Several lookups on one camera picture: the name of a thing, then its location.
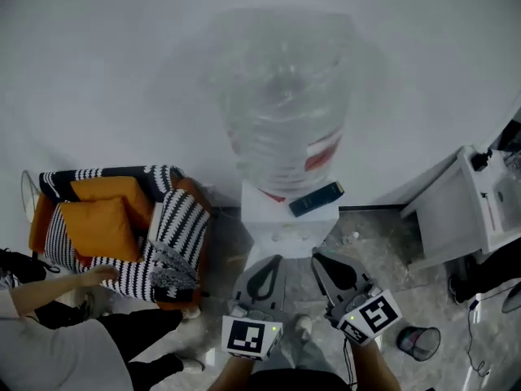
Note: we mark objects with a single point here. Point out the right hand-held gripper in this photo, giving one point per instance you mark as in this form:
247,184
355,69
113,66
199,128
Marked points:
374,314

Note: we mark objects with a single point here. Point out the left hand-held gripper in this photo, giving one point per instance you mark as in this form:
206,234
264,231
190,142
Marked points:
248,336

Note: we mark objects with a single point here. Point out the person's left forearm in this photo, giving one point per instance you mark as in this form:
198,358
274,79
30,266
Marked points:
232,375

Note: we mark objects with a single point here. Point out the person's right forearm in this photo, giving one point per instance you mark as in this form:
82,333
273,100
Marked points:
376,367

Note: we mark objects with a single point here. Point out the small white object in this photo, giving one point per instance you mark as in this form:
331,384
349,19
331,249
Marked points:
353,236

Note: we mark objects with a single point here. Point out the person's white shoe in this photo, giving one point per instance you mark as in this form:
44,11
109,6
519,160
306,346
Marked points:
303,324
193,365

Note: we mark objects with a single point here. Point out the white water dispenser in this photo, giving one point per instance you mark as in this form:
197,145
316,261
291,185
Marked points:
285,222

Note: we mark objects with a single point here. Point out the person's grey trouser leg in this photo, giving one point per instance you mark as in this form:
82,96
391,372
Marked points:
311,354

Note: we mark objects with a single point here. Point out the black rectangular box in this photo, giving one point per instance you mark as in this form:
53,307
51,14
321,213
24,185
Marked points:
316,200

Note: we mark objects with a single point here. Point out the person's dark shirt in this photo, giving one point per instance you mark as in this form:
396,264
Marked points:
297,381

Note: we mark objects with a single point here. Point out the black mesh wastebasket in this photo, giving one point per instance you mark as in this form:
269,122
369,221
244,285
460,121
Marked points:
419,342

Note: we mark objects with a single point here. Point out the black white striped cushion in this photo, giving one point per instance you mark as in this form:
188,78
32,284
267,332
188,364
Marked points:
181,222

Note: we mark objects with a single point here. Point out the orange armchair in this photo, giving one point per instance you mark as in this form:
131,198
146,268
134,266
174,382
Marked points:
191,196

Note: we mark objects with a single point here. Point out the white desk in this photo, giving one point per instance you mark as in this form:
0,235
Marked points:
447,214

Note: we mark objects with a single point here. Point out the black white striped throw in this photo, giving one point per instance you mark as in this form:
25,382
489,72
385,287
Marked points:
122,273

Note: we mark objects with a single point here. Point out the orange cushion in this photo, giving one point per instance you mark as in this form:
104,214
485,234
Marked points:
114,191
102,230

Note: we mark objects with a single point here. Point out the clear large water bottle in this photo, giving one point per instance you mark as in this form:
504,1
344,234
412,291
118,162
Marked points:
285,108

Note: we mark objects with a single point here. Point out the black clamp device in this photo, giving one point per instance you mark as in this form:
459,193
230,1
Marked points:
481,160

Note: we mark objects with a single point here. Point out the black bag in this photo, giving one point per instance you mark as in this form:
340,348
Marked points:
20,265

